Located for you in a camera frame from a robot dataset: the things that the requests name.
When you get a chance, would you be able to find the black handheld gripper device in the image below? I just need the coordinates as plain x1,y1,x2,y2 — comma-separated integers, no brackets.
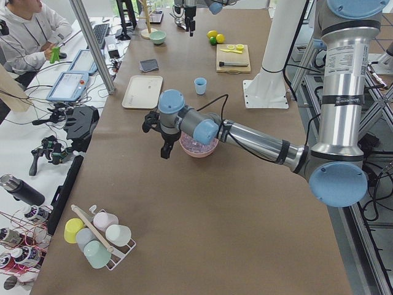
29,135,74,176

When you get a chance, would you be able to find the person in white hoodie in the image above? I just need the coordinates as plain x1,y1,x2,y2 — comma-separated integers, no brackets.
1,1,72,87

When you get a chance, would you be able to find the black thermos bottle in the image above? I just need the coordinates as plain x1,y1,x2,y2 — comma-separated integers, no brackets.
1,174,45,206

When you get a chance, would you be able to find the yellow plastic knife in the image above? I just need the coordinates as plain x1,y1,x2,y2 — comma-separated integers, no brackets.
219,49,243,54

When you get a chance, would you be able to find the cream rabbit tray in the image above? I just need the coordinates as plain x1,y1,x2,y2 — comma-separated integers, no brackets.
122,75,163,109

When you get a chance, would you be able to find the wooden cutting board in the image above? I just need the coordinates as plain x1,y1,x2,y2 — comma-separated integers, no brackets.
216,44,251,73

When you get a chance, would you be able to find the black handled knife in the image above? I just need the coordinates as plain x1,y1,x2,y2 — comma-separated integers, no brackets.
219,61,249,67

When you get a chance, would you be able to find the pink bowl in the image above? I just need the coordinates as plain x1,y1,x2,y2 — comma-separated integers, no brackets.
179,132,219,158

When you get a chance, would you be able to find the wooden cup tree stand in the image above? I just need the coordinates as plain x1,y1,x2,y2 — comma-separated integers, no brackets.
138,0,157,39

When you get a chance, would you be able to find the black keyboard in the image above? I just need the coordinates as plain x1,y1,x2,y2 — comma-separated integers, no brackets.
93,23,110,49

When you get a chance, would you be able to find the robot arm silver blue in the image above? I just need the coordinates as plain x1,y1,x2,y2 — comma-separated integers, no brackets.
158,1,387,207
183,0,236,37

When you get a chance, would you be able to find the white plastic cup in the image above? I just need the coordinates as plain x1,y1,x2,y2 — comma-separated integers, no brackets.
105,224,131,246

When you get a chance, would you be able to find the grey folded cloth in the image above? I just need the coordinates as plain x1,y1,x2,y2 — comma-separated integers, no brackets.
139,59,159,73

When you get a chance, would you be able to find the yellow lemon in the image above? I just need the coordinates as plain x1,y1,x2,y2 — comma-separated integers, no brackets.
206,30,218,39
216,34,225,44

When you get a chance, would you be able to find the pink plastic cup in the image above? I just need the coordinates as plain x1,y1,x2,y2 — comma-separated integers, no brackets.
93,211,119,232

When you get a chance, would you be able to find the green lime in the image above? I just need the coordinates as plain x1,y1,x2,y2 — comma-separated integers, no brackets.
209,36,217,46

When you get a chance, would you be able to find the metal ice scoop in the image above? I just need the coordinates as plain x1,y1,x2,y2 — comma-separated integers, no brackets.
174,17,187,31

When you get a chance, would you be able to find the blue plastic cup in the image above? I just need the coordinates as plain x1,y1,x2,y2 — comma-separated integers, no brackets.
194,77,207,95

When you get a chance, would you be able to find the teach pendant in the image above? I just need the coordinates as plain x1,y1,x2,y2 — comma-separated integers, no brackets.
46,71,89,102
68,49,98,75

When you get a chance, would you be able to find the yellow lemon near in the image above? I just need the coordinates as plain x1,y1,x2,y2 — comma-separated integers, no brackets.
216,34,225,44

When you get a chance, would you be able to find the mint plastic cup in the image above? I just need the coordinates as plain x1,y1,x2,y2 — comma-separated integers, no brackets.
84,240,111,269

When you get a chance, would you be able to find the mint green bowl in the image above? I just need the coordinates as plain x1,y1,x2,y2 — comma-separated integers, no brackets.
149,30,166,45

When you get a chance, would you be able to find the aluminium frame post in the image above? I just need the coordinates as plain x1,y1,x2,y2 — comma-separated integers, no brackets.
69,0,115,95

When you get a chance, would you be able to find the yellow lemon far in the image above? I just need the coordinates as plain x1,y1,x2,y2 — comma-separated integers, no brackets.
206,30,218,39

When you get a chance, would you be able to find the teach pendant far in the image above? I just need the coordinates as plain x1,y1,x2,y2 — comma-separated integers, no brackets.
68,49,98,75

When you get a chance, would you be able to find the white wire cup rack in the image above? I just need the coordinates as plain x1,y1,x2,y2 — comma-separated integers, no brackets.
71,204,137,270

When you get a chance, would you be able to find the teach pendant near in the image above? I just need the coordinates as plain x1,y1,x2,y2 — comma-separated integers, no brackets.
46,71,89,102

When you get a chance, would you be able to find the grey plastic cup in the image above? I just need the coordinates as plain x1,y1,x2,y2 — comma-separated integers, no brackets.
76,227,96,252

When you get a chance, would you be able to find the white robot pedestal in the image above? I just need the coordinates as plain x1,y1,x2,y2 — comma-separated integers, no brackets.
243,0,308,109

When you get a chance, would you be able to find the yellow plastic cup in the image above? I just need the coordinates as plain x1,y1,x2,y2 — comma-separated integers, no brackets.
64,218,85,244

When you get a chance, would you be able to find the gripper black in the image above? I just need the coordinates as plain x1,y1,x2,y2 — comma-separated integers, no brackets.
184,6,197,37
160,131,181,159

